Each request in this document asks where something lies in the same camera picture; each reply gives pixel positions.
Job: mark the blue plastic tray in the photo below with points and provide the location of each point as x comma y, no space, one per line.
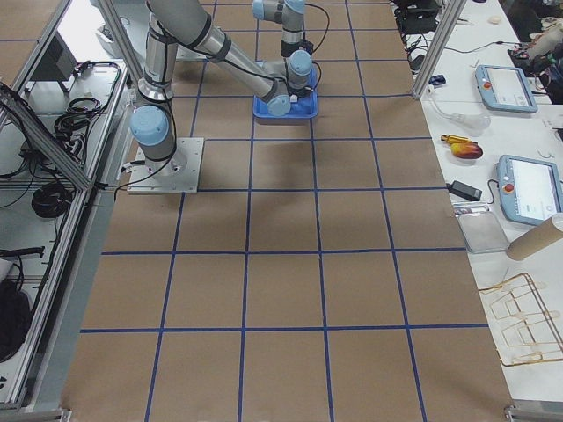
300,77

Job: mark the gold bottle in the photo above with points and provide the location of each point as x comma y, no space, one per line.
453,139

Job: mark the black power adapter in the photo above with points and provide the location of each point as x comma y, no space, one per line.
464,191

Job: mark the mango fruit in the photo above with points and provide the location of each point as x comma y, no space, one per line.
466,150

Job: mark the clear plastic lidded box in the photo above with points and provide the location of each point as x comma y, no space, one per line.
482,233

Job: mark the clear light bulb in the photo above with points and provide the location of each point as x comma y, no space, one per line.
475,122

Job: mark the near teach pendant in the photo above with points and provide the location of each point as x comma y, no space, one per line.
530,190

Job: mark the teach pendant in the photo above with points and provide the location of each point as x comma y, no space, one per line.
530,190
505,89

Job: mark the far teach pendant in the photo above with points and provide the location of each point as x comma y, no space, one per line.
505,89

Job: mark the cardboard tube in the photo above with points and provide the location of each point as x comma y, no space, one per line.
543,235

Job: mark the aluminium frame post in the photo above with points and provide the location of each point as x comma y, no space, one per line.
443,32

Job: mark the gold wire rack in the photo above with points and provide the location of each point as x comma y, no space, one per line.
525,329

